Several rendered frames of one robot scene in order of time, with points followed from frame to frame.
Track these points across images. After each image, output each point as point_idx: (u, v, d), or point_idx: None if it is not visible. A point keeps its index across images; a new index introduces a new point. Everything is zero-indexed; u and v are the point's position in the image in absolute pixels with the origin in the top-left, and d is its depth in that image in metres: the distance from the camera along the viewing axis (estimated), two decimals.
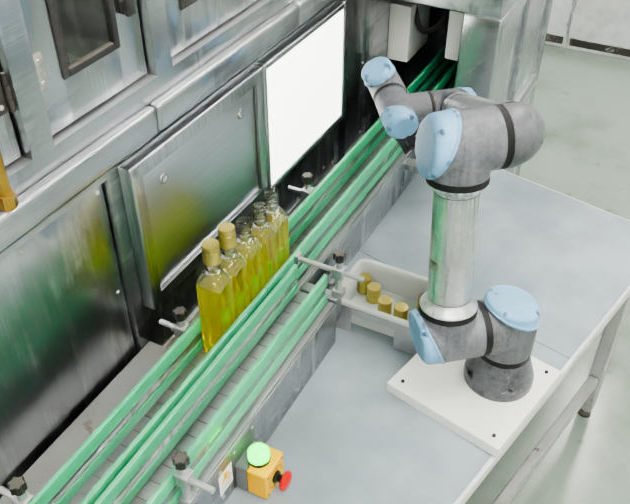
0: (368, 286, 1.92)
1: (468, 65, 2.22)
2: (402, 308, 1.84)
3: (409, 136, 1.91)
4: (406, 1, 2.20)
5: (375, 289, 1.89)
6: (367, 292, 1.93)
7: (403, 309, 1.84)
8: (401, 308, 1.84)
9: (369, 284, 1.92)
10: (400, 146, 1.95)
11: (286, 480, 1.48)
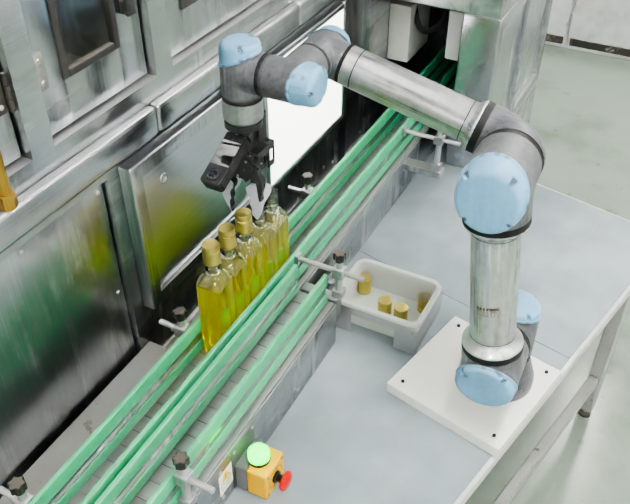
0: (236, 219, 1.55)
1: (468, 65, 2.22)
2: (402, 308, 1.84)
3: None
4: (406, 1, 2.20)
5: (249, 211, 1.55)
6: (238, 227, 1.56)
7: (403, 309, 1.84)
8: (401, 308, 1.84)
9: (235, 217, 1.55)
10: None
11: (286, 480, 1.48)
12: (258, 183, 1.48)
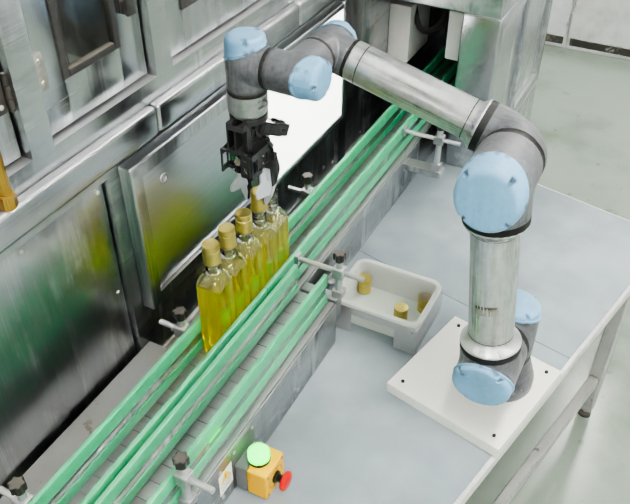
0: (236, 219, 1.55)
1: (468, 65, 2.22)
2: (402, 308, 1.84)
3: (260, 152, 1.47)
4: (406, 1, 2.20)
5: (249, 211, 1.55)
6: (238, 227, 1.56)
7: (403, 309, 1.84)
8: (401, 308, 1.84)
9: (235, 217, 1.55)
10: (246, 170, 1.47)
11: (286, 480, 1.48)
12: None
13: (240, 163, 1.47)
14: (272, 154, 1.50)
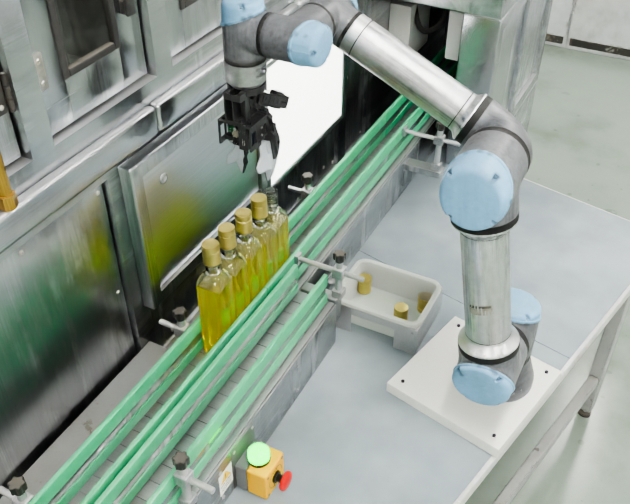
0: (236, 219, 1.55)
1: (468, 65, 2.22)
2: (402, 308, 1.84)
3: (259, 123, 1.43)
4: (406, 1, 2.20)
5: (249, 211, 1.55)
6: (238, 227, 1.56)
7: (403, 309, 1.84)
8: (401, 308, 1.84)
9: (235, 217, 1.55)
10: (244, 142, 1.43)
11: (286, 480, 1.48)
12: None
13: (238, 134, 1.43)
14: (271, 125, 1.46)
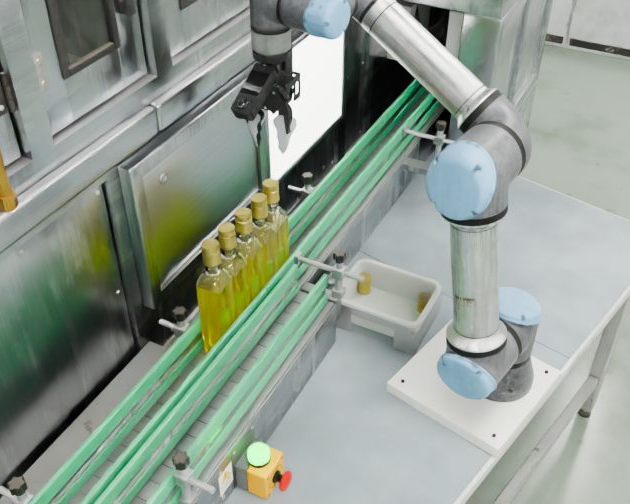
0: (236, 219, 1.55)
1: (468, 65, 2.22)
2: (273, 181, 1.64)
3: None
4: (406, 1, 2.20)
5: (249, 211, 1.55)
6: (238, 227, 1.56)
7: (274, 181, 1.64)
8: (273, 182, 1.63)
9: (235, 217, 1.55)
10: None
11: (286, 480, 1.48)
12: (286, 114, 1.50)
13: None
14: None
